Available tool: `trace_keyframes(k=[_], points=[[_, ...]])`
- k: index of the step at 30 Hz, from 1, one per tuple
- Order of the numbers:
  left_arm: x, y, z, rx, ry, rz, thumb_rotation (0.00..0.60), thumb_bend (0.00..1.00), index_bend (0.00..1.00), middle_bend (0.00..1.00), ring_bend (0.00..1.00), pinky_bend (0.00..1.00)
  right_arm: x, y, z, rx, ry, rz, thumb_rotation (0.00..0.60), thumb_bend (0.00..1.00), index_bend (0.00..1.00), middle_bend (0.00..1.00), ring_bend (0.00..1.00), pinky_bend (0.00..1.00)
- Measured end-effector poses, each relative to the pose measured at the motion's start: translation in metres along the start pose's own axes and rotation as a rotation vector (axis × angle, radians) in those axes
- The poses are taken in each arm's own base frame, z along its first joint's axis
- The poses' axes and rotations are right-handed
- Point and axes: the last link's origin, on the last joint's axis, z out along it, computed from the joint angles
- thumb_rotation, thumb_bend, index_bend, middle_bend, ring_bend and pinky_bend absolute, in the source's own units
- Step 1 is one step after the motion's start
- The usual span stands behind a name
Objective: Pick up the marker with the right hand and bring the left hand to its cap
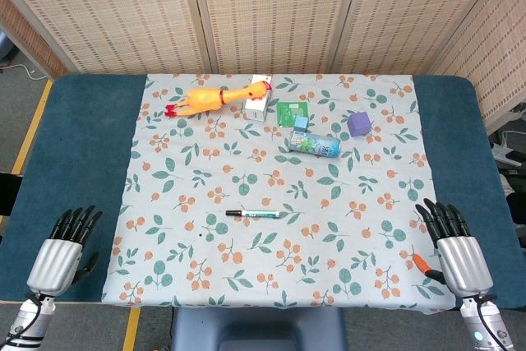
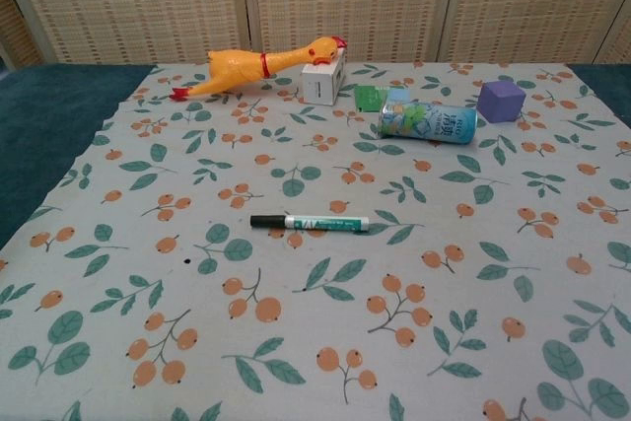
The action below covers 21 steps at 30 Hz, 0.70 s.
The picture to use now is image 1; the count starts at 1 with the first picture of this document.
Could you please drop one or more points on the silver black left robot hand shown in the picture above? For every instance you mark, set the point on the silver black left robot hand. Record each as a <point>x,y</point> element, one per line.
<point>55,262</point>

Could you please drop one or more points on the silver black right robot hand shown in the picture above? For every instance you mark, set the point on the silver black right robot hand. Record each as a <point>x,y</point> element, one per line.
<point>464,262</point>

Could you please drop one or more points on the black marker cap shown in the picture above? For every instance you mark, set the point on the black marker cap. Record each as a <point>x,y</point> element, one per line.
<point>233,213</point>

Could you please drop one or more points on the teal and black pen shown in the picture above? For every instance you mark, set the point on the teal and black pen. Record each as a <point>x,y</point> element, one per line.
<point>263,214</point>

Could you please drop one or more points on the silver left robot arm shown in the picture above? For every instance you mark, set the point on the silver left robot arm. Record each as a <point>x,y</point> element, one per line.
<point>29,322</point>

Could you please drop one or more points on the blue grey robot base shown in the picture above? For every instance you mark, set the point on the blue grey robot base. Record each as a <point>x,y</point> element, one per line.
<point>255,328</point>

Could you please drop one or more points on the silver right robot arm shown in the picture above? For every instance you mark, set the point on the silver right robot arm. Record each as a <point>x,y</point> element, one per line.
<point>487,326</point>

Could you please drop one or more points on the black box beside table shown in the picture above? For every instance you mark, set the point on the black box beside table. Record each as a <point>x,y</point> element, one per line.
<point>10,192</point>

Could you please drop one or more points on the blue felt table cover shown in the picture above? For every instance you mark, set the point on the blue felt table cover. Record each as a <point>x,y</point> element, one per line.
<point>82,153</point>

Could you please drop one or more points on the white metal stand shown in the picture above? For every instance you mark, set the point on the white metal stand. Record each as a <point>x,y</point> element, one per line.
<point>507,149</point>

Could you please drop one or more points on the purple foam cube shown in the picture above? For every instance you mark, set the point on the purple foam cube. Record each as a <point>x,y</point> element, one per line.
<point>359,124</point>

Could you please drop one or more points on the blue green drink can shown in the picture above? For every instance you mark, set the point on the blue green drink can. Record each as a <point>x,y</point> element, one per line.
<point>314,144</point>

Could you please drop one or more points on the floral print tablecloth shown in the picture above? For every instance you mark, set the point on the floral print tablecloth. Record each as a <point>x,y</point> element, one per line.
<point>267,252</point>

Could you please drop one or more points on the small light blue cube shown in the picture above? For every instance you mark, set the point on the small light blue cube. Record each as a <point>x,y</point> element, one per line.
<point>301,123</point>

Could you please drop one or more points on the yellow rubber chicken toy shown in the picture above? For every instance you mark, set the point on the yellow rubber chicken toy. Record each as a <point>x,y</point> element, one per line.
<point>203,99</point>

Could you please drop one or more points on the blue object behind screen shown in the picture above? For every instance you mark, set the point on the blue object behind screen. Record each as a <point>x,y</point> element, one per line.
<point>6,47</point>

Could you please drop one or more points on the bamboo folding screen panel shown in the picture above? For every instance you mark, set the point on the bamboo folding screen panel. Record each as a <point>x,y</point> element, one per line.
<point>123,10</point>
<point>411,10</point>
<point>24,30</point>
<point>279,10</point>
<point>501,38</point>

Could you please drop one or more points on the white cardboard box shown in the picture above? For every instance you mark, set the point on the white cardboard box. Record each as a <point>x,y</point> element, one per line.
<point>257,109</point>

